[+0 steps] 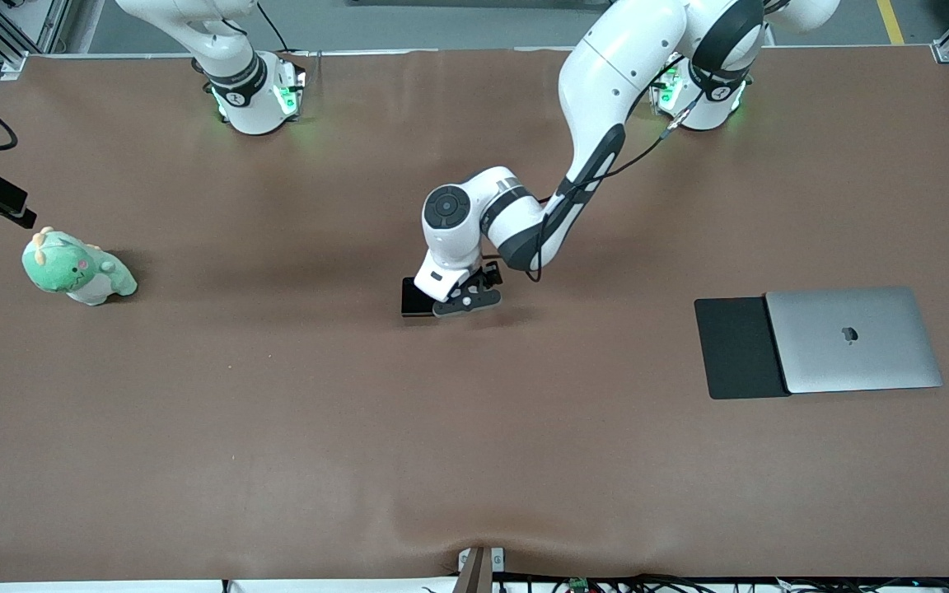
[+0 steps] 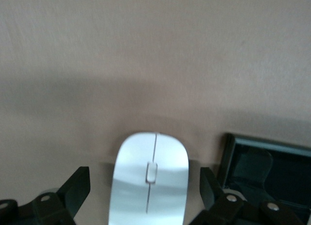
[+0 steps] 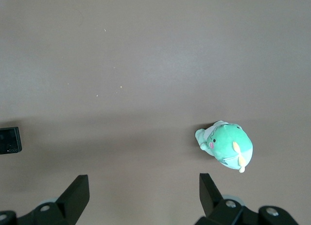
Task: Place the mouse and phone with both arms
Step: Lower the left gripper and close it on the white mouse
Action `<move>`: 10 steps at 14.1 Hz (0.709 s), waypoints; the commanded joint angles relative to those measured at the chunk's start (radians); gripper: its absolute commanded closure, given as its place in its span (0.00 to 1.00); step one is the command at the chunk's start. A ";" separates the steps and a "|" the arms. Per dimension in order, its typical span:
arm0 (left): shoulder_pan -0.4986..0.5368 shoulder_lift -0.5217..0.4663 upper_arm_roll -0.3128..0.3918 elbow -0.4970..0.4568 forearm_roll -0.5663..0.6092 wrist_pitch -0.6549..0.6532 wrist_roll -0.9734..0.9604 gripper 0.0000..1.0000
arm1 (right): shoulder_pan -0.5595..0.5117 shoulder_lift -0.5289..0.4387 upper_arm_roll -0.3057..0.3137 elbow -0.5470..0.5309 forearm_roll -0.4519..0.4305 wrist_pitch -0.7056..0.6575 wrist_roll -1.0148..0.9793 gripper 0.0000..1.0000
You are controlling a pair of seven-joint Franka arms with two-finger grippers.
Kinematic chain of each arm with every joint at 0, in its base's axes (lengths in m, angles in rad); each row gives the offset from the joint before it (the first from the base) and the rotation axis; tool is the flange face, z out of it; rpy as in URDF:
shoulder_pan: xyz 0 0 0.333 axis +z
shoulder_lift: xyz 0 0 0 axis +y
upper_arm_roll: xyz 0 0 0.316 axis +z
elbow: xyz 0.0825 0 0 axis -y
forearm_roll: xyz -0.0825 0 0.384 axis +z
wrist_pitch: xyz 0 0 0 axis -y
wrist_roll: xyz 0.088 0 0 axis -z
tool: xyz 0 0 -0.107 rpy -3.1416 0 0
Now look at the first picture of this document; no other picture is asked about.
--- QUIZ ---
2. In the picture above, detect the black mouse pad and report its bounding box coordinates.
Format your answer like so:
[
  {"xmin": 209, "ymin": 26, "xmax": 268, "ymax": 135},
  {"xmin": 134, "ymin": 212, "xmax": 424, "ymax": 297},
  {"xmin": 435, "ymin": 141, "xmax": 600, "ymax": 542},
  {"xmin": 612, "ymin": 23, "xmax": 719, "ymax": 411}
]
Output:
[{"xmin": 694, "ymin": 296, "xmax": 790, "ymax": 401}]

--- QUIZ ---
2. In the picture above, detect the metal bracket with brown post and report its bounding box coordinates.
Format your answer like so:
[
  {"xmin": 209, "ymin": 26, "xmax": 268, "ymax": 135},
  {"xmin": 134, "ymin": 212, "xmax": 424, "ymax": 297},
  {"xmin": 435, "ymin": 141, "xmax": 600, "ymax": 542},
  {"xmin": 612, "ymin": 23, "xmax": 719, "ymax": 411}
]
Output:
[{"xmin": 458, "ymin": 546, "xmax": 506, "ymax": 593}]

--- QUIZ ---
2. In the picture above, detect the brown table cover mat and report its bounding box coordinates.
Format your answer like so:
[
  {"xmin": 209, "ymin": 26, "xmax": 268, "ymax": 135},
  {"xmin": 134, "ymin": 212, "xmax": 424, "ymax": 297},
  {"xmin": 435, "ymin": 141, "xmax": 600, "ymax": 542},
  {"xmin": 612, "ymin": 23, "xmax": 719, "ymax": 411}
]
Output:
[{"xmin": 0, "ymin": 45, "xmax": 949, "ymax": 581}]

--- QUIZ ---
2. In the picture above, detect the silver apple laptop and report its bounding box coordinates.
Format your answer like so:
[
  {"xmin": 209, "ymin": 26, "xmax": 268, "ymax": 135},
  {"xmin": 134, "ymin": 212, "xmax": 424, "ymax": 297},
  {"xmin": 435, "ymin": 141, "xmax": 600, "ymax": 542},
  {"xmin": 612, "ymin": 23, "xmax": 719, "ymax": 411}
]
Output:
[{"xmin": 764, "ymin": 286, "xmax": 944, "ymax": 395}]

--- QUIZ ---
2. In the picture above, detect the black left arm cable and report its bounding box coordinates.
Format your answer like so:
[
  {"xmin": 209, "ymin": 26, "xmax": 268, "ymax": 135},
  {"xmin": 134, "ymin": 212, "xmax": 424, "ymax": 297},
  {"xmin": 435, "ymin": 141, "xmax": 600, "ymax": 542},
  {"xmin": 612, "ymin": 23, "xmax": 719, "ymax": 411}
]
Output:
[{"xmin": 474, "ymin": 82, "xmax": 702, "ymax": 285}]

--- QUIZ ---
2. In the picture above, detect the black right base cable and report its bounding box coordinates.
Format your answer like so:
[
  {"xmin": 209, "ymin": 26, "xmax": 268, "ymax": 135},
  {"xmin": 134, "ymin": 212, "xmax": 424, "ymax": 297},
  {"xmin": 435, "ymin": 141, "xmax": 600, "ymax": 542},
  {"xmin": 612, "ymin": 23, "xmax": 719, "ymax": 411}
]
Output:
[{"xmin": 256, "ymin": 0, "xmax": 290, "ymax": 54}]

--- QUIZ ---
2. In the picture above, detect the green plush dinosaur toy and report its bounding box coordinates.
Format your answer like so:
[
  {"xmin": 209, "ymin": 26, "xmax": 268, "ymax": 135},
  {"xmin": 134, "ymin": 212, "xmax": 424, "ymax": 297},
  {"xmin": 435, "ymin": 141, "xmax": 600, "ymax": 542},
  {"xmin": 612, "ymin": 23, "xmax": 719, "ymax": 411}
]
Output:
[{"xmin": 21, "ymin": 226, "xmax": 138, "ymax": 307}]

